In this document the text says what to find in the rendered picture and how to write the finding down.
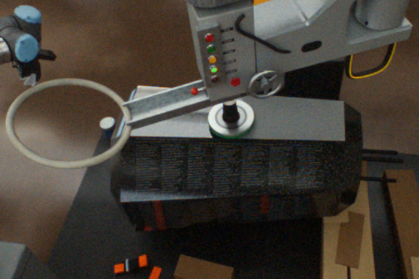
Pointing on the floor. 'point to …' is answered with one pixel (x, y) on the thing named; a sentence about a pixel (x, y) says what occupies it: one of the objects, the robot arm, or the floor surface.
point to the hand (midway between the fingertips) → (34, 83)
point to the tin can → (108, 126)
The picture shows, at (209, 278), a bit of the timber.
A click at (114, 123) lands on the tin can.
